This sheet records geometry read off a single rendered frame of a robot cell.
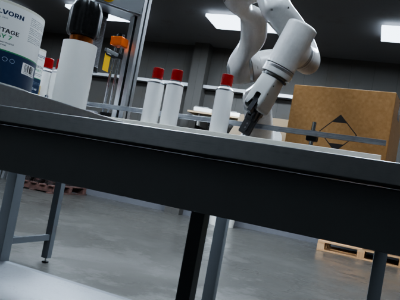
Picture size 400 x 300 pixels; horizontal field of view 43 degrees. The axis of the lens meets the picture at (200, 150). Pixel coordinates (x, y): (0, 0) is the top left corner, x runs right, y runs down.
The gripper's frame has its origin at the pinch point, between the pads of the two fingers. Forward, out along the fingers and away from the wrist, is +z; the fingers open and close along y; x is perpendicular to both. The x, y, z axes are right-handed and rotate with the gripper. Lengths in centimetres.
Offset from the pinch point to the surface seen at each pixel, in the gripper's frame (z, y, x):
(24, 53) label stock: 7, 64, -20
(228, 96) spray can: -5.1, 1.7, -8.6
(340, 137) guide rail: -9.5, -3.0, 23.1
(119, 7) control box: -14, -6, -62
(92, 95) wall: 107, -745, -613
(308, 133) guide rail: -6.6, -3.0, 15.1
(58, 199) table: 109, -156, -154
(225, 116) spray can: 0.4, 1.6, -6.5
